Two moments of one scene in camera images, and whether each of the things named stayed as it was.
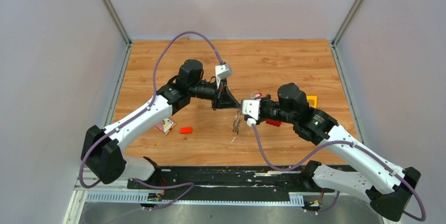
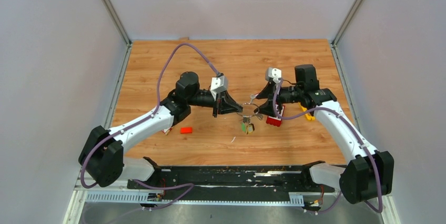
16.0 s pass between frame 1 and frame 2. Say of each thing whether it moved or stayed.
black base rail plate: stayed
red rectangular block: stayed
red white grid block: stayed
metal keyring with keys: moved
